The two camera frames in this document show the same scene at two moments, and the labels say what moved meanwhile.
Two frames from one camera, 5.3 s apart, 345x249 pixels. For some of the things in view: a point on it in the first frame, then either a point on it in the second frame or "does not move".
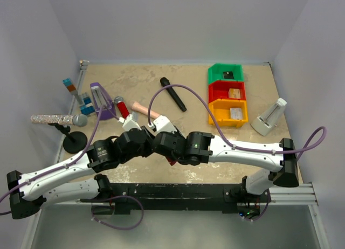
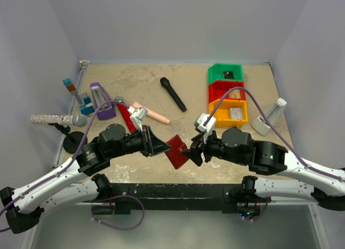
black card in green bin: (228, 75) does not move
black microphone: (165, 82) does not move
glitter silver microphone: (78, 120) does not move
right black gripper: (177, 133) → (194, 154)
